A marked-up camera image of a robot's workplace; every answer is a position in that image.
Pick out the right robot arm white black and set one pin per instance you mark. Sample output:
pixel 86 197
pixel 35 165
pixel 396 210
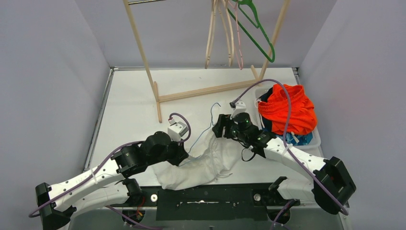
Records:
pixel 329 183

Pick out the lilac hanger of white shorts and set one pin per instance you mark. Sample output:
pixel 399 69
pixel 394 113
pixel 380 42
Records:
pixel 211 124

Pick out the green hanger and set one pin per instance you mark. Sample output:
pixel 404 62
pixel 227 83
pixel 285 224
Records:
pixel 255 21

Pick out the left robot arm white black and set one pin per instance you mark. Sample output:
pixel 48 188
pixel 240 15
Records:
pixel 55 201

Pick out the blue patterned shorts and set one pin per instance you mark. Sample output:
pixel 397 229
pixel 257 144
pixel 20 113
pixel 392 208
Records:
pixel 297 140

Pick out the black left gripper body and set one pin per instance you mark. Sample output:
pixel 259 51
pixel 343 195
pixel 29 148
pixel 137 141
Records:
pixel 179 154

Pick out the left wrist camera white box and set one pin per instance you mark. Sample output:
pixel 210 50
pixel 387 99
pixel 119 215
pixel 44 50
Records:
pixel 177 130

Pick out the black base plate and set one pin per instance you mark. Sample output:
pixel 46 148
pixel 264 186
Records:
pixel 209 202

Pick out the white shorts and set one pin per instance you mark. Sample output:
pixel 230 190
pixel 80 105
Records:
pixel 212 159

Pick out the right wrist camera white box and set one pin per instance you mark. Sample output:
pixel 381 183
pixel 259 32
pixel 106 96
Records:
pixel 238 107

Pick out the wooden hanger of orange shorts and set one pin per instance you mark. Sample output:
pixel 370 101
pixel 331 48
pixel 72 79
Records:
pixel 209 46

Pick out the wooden hanger of navy shorts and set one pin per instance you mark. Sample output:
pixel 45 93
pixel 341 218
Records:
pixel 227 26

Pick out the pink hanger of blue shorts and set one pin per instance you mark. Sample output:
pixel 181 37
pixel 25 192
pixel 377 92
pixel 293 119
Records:
pixel 240 60

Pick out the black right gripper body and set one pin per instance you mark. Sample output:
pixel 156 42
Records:
pixel 236 133

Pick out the clear plastic basket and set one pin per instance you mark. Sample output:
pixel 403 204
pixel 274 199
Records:
pixel 315 141

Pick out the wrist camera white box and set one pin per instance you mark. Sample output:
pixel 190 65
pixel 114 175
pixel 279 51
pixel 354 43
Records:
pixel 177 130
pixel 238 107

